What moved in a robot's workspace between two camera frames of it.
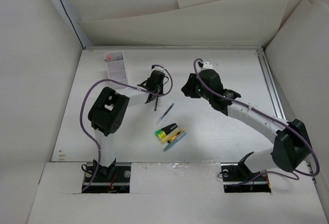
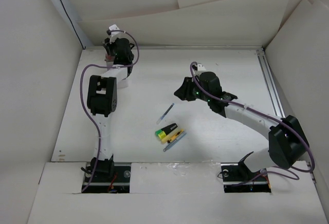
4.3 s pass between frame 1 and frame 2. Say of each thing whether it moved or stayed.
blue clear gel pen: stayed
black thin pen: moved
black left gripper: moved
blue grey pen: stayed
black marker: stayed
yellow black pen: stayed
